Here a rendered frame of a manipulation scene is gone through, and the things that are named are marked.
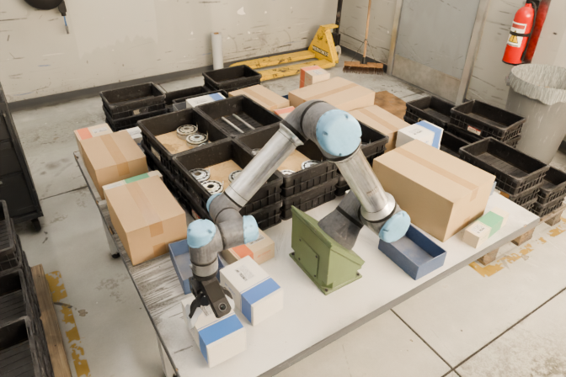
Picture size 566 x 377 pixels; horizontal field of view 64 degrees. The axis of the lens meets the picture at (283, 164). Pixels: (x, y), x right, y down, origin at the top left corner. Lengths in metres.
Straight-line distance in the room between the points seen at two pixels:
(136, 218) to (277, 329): 0.65
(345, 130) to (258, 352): 0.72
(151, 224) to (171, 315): 0.33
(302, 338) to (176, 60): 4.13
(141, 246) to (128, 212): 0.14
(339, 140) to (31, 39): 3.96
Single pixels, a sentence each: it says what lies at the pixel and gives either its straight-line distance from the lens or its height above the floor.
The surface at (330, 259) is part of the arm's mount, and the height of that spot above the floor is 0.86.
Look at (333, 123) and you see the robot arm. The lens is 1.20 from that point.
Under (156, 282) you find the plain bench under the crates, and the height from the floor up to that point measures 0.70.
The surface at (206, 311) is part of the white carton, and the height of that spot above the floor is 0.81.
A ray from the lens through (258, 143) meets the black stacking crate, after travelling 2.13.
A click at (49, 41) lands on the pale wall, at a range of 4.88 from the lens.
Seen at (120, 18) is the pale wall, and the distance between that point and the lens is 4.95.
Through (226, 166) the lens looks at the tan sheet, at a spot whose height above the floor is 0.83.
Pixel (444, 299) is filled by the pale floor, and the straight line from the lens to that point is 2.71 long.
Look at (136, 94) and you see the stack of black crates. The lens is 3.64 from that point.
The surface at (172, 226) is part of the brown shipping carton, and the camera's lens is 1.74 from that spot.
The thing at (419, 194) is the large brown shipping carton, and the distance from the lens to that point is 1.90.
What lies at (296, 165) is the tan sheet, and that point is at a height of 0.83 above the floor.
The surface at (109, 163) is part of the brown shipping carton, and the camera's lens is 2.10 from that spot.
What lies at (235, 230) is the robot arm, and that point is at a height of 1.11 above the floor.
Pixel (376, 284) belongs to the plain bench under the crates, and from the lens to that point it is 1.70.
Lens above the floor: 1.91
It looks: 32 degrees down
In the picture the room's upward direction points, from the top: 1 degrees clockwise
